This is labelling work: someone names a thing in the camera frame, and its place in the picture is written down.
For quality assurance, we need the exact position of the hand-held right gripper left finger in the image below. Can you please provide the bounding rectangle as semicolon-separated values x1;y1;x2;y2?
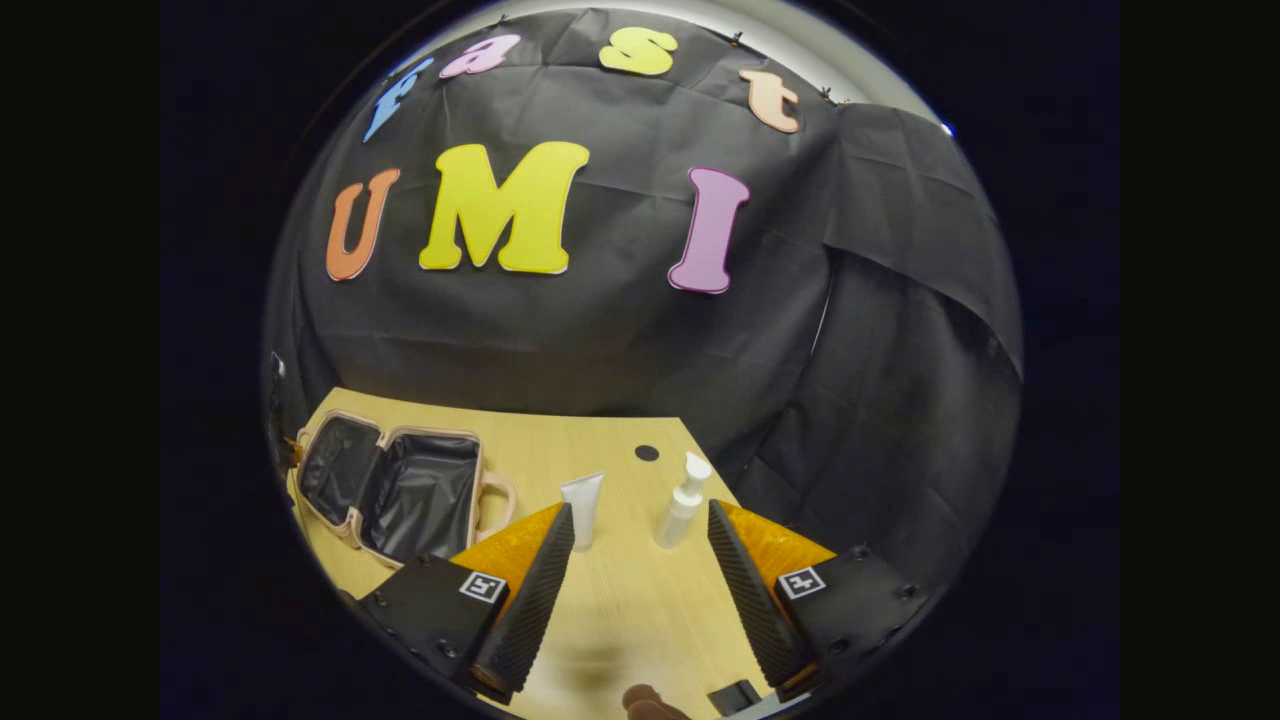
355;500;577;706

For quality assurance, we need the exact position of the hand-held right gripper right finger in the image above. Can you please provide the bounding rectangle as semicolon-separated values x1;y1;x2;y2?
706;498;941;701

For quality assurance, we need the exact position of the white cream tube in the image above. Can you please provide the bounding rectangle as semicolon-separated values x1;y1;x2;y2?
560;472;606;553

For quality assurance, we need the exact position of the white pump bottle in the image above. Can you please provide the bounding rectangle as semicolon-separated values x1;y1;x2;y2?
655;452;713;550

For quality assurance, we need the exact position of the small pink suitcase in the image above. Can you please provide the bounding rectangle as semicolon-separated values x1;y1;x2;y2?
290;408;518;571

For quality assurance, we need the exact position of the black backdrop cloth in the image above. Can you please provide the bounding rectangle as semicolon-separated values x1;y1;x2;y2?
262;8;1025;621

